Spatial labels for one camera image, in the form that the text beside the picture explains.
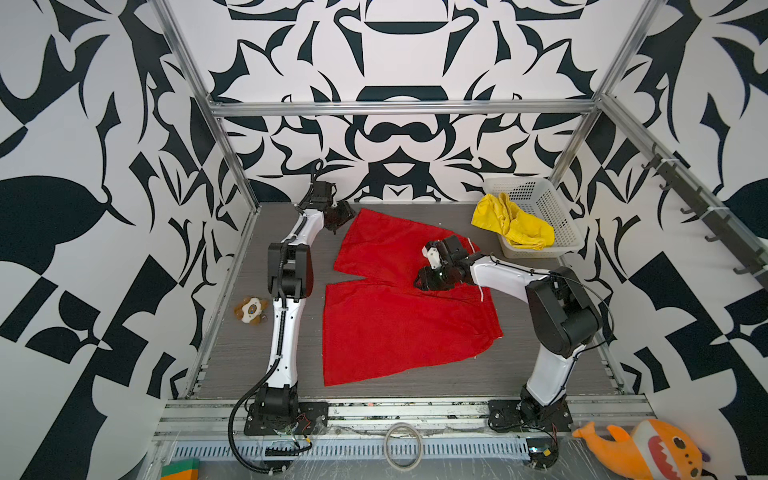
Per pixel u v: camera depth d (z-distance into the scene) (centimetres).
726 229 55
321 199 91
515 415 74
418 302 89
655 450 64
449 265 76
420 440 70
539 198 117
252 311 89
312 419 74
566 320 49
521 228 104
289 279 70
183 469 67
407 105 94
